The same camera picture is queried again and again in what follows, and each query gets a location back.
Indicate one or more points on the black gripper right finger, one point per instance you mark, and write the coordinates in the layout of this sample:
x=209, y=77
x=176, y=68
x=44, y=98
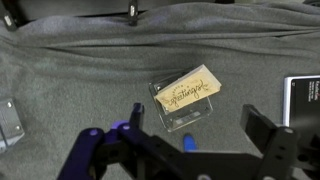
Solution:
x=276, y=146

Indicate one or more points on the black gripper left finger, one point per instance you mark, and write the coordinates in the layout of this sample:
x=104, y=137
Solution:
x=100, y=150

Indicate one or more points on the wooden greetings stamp block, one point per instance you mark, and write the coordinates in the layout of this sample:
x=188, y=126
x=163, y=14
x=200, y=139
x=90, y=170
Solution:
x=186, y=91

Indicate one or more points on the black tablet with white edge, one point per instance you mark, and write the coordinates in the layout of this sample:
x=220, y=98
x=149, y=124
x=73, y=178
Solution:
x=305, y=100

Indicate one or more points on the grey table cloth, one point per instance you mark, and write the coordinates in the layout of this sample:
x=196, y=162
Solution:
x=83, y=66

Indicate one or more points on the small blue plastic object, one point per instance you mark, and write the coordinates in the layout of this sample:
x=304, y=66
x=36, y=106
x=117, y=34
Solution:
x=189, y=143

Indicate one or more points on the clear acrylic box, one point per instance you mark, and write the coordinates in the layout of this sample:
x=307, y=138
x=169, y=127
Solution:
x=188, y=118

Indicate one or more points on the grey metal block with screws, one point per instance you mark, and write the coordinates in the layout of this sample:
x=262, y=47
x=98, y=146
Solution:
x=10, y=123

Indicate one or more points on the black cloth clamp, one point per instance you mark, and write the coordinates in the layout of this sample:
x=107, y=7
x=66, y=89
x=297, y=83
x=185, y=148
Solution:
x=132, y=11
x=8, y=20

